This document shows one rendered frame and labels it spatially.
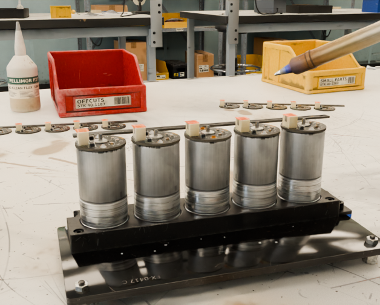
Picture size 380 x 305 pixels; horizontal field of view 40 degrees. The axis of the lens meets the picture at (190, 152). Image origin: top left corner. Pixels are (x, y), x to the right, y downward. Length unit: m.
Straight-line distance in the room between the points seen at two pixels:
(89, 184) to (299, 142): 0.11
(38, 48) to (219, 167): 4.49
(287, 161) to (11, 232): 0.16
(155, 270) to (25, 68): 0.41
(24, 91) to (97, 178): 0.37
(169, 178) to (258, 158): 0.05
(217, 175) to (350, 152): 0.22
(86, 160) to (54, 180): 0.14
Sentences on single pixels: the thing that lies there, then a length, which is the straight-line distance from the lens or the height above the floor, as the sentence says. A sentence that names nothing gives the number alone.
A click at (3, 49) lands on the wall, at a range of 4.71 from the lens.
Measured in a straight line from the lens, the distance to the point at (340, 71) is 0.74.
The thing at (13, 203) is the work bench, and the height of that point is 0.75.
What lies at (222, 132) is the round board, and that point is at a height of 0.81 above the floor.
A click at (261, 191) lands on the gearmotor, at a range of 0.28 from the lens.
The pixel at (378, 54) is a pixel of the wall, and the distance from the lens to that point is 6.33.
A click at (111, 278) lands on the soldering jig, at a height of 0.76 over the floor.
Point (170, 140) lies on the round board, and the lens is 0.26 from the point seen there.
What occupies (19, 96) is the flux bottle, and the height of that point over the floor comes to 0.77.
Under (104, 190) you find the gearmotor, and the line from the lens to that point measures 0.25.
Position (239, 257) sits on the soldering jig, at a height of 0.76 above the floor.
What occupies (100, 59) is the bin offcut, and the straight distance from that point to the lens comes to 0.69.
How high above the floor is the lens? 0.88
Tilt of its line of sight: 18 degrees down
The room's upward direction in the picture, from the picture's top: straight up
